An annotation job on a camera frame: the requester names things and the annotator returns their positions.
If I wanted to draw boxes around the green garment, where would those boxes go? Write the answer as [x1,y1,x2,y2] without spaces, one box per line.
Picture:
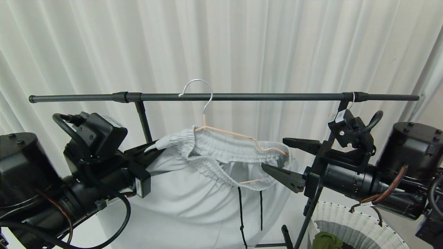
[313,232,353,249]

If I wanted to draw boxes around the black clothes rack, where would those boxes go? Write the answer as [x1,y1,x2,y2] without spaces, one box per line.
[29,91,420,249]

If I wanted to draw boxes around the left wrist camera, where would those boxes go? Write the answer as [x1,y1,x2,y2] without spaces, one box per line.
[63,111,128,168]

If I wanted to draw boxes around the pink clothes hanger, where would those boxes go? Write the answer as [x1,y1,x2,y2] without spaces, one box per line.
[178,79,289,185]

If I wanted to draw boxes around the white laundry basket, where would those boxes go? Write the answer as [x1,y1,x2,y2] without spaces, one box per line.
[307,202,410,249]

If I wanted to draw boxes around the white curtain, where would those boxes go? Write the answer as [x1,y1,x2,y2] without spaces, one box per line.
[0,0,443,208]

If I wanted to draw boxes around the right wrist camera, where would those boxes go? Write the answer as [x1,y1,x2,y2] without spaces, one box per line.
[322,109,377,167]

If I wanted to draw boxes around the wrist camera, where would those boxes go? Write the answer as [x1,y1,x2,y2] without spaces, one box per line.
[322,109,377,167]
[63,111,128,168]

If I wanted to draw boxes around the pale grey shorts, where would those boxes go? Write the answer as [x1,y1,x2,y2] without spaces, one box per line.
[97,125,298,249]

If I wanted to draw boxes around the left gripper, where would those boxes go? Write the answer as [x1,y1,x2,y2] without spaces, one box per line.
[84,149,152,199]

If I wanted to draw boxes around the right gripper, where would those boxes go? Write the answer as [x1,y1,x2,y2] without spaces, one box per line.
[261,138,387,208]

